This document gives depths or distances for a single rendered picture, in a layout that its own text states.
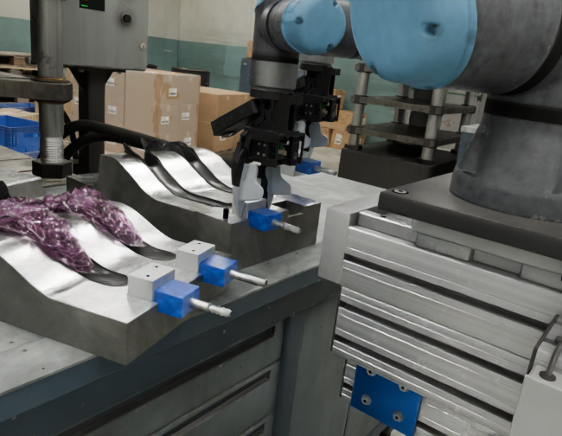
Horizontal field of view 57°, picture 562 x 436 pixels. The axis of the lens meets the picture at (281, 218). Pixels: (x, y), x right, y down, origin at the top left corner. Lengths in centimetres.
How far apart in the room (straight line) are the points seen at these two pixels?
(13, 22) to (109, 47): 668
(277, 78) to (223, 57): 867
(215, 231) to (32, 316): 32
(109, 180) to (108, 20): 71
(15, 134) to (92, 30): 303
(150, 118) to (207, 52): 498
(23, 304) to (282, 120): 44
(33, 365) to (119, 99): 455
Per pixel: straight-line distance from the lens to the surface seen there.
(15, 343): 71
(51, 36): 147
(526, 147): 53
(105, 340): 65
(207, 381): 95
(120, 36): 173
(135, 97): 497
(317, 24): 72
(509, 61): 48
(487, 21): 45
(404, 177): 493
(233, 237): 87
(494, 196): 53
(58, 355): 67
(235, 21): 937
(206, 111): 565
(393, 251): 59
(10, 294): 73
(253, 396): 109
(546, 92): 53
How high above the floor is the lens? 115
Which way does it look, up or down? 17 degrees down
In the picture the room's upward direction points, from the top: 6 degrees clockwise
